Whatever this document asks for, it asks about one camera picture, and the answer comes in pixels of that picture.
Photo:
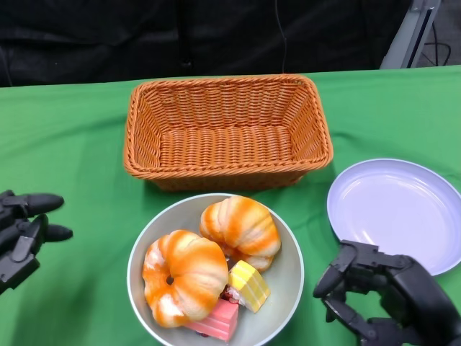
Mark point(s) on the dark cake with cream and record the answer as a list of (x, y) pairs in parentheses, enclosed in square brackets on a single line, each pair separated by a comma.
[(232, 295)]

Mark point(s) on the grey metal frame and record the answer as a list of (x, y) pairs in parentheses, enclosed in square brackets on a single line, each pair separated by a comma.
[(407, 36)]

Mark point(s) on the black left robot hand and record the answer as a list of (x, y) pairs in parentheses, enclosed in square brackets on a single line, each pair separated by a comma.
[(18, 245)]

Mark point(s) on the black backdrop cloth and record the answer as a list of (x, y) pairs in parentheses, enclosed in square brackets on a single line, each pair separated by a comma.
[(108, 36)]

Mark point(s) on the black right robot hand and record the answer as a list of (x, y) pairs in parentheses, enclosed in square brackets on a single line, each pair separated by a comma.
[(414, 295)]

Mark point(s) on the salmon pink cake slice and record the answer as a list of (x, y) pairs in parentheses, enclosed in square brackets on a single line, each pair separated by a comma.
[(219, 319)]

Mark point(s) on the green tablecloth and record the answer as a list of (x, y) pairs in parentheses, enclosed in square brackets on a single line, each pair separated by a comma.
[(90, 162)]

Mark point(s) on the grey green bowl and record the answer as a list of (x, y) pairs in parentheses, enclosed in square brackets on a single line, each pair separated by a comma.
[(282, 288)]

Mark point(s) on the lavender plate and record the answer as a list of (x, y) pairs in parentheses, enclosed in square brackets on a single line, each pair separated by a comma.
[(392, 209)]

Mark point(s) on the yellow cake slice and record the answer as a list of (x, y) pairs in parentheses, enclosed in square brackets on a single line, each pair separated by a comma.
[(250, 284)]

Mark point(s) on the orange wicker basket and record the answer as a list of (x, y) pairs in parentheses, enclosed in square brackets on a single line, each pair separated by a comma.
[(223, 151)]

